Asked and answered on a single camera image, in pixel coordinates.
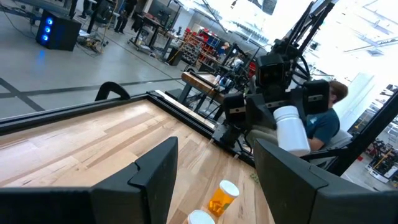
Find person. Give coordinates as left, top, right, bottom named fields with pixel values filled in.
left=216, top=41, right=231, bottom=58
left=77, top=0, right=93, bottom=19
left=113, top=0, right=138, bottom=34
left=247, top=80, right=349, bottom=156

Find white opaque pill bottle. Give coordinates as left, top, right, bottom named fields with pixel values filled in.
left=272, top=105, right=312, bottom=157

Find black work desk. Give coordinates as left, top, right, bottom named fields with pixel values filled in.
left=129, top=14, right=175, bottom=60

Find amber pill bottle white cap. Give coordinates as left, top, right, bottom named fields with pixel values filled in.
left=187, top=209, right=216, bottom=224
left=207, top=179, right=241, bottom=218

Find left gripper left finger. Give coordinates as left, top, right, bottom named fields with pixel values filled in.
left=0, top=136, right=178, bottom=224

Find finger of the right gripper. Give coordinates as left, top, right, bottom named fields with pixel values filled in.
left=223, top=92, right=277, bottom=130
left=303, top=80, right=330, bottom=116

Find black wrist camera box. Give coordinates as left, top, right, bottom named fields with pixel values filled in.
left=256, top=53, right=285, bottom=88

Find wooden workbench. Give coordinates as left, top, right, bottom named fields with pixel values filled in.
left=182, top=71, right=226, bottom=105

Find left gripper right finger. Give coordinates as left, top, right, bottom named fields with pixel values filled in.
left=254, top=139, right=398, bottom=224

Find black computer tower blue lights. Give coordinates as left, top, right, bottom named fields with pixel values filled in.
left=35, top=9, right=83, bottom=52

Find white chair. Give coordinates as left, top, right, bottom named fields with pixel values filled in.
left=323, top=129, right=354, bottom=151

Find red parts bin rack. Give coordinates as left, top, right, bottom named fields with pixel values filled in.
left=182, top=27, right=218, bottom=65

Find black aluminium rig frame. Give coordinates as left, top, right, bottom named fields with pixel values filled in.
left=0, top=0, right=398, bottom=178

